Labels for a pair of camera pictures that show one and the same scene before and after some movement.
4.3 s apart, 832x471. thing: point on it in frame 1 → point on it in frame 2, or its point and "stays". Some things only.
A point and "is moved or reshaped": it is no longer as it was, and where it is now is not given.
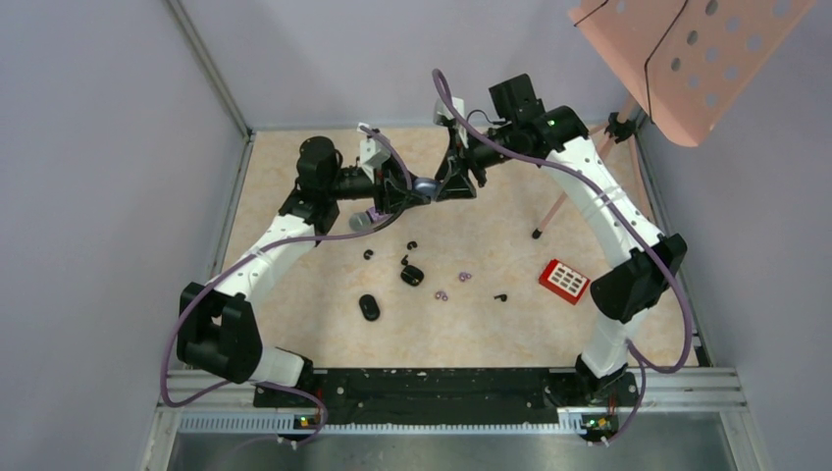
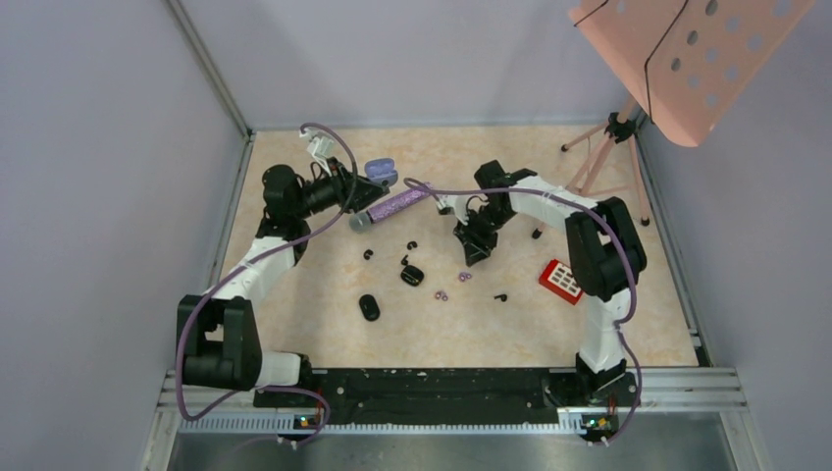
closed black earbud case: [369, 307] stays
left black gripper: [390, 191] → [365, 190]
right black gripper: [453, 172] → [476, 250]
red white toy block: [563, 281] stays
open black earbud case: [411, 275] stays
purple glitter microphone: [360, 221] stays
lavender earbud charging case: [427, 186] is moved or reshaped
